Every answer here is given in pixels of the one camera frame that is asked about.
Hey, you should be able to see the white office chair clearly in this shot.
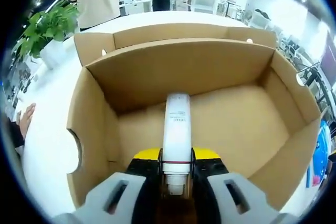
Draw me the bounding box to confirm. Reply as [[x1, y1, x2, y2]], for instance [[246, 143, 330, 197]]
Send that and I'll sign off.
[[249, 8, 271, 29], [188, 0, 218, 15]]

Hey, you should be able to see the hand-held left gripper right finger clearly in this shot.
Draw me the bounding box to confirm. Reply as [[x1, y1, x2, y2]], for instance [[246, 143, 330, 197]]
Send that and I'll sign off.
[[190, 147, 279, 224]]

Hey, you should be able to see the blue soft packet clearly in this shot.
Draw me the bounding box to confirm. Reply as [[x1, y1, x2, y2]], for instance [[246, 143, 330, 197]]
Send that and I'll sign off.
[[306, 120, 332, 188]]

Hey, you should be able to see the brown cardboard shoe box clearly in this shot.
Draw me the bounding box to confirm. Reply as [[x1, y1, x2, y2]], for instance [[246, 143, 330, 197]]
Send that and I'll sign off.
[[66, 26, 322, 211]]

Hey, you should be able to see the green potted plant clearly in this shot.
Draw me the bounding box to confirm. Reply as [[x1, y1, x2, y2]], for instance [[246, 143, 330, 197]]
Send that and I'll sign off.
[[14, 0, 79, 70]]

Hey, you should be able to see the black tripod stand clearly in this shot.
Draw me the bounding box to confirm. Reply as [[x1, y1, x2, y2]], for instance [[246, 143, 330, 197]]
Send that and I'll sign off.
[[296, 61, 331, 109]]

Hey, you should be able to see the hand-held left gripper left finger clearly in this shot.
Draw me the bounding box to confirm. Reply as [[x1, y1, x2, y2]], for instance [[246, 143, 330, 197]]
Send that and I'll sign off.
[[83, 147, 165, 224]]

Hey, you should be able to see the white tube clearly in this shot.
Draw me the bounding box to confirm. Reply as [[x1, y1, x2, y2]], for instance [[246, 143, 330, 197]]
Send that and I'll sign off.
[[160, 91, 194, 196]]

